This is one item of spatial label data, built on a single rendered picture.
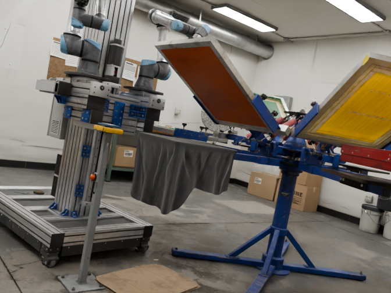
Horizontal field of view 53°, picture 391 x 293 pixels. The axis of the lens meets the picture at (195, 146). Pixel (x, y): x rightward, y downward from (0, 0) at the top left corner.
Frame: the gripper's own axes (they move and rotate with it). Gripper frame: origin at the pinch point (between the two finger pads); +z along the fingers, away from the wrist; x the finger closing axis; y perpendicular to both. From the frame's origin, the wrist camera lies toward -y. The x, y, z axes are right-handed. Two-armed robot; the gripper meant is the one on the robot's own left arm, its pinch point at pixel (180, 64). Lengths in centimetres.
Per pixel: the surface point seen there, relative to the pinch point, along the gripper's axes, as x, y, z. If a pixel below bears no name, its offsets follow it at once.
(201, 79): 21.3, -8.5, 6.0
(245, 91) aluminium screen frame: 56, -17, 6
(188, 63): 21.5, 6.7, 6.0
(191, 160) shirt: 49, -20, 59
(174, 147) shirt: 47, -6, 60
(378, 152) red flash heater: 140, -34, 22
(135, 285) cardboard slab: 30, -55, 135
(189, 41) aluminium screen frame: 36.3, 22.8, 5.1
